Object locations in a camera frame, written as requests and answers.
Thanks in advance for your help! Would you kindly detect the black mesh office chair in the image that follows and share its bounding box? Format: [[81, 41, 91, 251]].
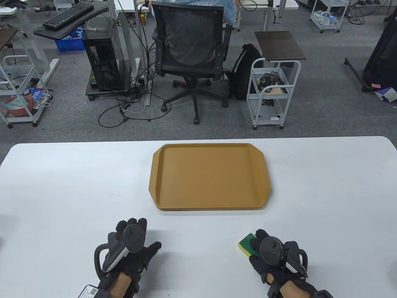
[[151, 2, 233, 124]]

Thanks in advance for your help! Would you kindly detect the red and teal bag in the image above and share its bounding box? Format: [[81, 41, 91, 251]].
[[0, 95, 41, 118]]

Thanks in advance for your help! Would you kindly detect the brown plastic food tray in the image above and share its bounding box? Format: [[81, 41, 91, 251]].
[[149, 143, 272, 209], [157, 205, 268, 212]]

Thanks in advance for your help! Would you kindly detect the person's left hand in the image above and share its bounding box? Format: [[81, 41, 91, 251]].
[[99, 217, 162, 292]]

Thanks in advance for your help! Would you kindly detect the yellow and green sponge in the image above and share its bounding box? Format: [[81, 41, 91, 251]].
[[238, 234, 261, 258]]

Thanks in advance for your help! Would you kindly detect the black computer tower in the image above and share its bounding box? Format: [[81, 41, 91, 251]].
[[83, 30, 121, 92]]

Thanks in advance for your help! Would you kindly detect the person's right forearm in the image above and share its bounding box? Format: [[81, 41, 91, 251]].
[[267, 273, 334, 298]]

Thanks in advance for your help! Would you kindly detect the person's left forearm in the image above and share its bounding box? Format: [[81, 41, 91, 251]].
[[99, 272, 138, 298]]

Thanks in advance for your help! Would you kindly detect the black wire basket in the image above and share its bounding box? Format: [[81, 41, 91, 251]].
[[257, 72, 284, 93]]

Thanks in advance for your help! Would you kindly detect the blue paper bag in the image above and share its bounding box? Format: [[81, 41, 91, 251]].
[[23, 88, 51, 107]]

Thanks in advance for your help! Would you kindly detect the black keyboard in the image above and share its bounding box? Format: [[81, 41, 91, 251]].
[[43, 2, 94, 31]]

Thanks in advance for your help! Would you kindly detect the white rolling cart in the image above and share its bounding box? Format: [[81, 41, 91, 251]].
[[311, 0, 349, 34], [247, 60, 301, 130], [0, 55, 48, 128]]

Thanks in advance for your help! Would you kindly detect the dark brown side table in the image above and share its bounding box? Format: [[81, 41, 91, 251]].
[[254, 30, 306, 62], [0, 26, 19, 50]]

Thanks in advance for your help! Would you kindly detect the white office desk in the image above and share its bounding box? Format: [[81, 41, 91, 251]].
[[115, 0, 300, 78]]

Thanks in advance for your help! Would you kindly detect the black backpack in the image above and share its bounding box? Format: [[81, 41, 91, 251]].
[[229, 43, 264, 101]]

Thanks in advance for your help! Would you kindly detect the black curved desk top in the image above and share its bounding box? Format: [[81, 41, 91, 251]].
[[33, 0, 109, 40]]

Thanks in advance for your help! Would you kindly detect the grey hand controller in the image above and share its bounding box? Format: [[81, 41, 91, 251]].
[[259, 237, 308, 278], [94, 225, 146, 277]]

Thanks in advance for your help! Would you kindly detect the white desk leg frame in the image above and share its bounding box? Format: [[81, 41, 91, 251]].
[[16, 0, 61, 90]]

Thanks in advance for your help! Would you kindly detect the person's right hand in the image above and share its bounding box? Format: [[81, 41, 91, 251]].
[[249, 229, 309, 289]]

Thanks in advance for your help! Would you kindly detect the black computer trolley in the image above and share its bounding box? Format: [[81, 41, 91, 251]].
[[86, 79, 146, 101]]

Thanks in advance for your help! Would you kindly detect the grey right hand controller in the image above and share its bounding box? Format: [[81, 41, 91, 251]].
[[259, 237, 308, 278]]

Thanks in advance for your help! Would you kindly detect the black floor cable tangle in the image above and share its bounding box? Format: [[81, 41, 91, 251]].
[[98, 40, 172, 128]]

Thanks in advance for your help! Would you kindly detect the grey left hand controller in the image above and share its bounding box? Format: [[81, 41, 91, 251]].
[[94, 225, 146, 277]]

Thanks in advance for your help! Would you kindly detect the white and blue box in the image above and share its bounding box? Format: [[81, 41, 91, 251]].
[[374, 88, 397, 103]]

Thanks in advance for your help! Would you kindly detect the blue plastic crate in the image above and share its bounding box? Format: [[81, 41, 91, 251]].
[[55, 26, 86, 52]]

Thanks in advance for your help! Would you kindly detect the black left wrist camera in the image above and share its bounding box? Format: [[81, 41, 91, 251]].
[[78, 284, 109, 298]]

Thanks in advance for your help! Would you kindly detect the black covered stand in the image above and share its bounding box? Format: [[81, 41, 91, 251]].
[[344, 12, 397, 93]]

